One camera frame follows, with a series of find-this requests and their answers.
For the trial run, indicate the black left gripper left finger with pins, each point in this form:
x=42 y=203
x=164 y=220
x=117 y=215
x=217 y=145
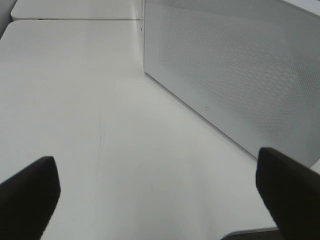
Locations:
x=28 y=200

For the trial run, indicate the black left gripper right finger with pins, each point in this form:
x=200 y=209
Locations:
x=291 y=193

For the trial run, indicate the white microwave door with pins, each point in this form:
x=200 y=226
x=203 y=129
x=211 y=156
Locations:
x=250 y=67

